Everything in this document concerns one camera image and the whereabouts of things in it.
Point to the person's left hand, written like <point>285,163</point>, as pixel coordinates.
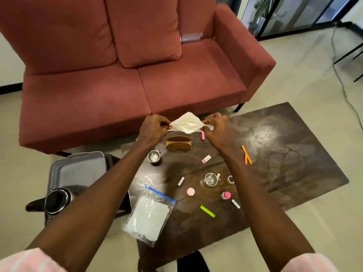
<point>151,130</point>

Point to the person's right hand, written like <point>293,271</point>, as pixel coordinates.
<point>219,131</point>

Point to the person's left fingers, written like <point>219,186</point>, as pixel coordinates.
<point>166,123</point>

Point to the person's right fingers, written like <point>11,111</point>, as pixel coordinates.
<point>208,123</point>

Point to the white paper napkin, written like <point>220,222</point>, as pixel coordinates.
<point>187,123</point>

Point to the person's left forearm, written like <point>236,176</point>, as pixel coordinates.
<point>93,205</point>

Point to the person's right forearm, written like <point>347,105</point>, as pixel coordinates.
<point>258,205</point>

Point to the wooden napkin holder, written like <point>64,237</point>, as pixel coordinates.
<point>178,143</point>

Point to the pink and white sachet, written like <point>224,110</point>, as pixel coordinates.
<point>206,159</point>

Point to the red fabric sofa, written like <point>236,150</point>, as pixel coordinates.
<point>181,79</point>

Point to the orange bag clip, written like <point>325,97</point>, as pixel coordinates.
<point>246,154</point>

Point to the small white sachet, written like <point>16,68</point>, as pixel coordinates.
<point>181,181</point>
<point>235,203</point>

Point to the small clear glass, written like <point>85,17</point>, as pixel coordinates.
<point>230,179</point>

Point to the black stool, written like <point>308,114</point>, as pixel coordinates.
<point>113,164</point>

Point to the pink round lid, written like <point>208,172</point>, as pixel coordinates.
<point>191,191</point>

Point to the small bottle with pink cap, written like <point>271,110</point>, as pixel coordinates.
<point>226,195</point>

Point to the clear zip bag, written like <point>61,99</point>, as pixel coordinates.
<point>158,201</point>

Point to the clear plastic case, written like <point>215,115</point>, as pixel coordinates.
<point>192,37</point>

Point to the green bag clip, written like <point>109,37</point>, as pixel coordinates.
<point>207,211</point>

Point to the stack of white napkins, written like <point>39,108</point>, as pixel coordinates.
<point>147,216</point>

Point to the small red back cushion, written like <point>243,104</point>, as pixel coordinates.
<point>144,28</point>

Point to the grey plastic tray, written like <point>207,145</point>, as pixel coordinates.
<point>78,169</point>

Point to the potted green plant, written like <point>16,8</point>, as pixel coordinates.
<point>263,12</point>

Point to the black electric kettle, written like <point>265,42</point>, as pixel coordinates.
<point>55,200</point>

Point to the person's dark trousers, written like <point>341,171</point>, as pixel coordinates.
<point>192,262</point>

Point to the large red back cushion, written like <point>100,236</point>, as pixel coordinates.
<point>56,31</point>

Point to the black metal furniture legs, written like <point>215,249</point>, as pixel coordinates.
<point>351,55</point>

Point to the person's pink right sleeve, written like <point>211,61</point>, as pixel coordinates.
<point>309,263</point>

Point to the person's pink sleeve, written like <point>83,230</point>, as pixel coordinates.
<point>31,262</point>
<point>309,263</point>

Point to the person's pink left sleeve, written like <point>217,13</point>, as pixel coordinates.
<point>31,262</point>

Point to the glass partition with black frame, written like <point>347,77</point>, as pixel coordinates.
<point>300,12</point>

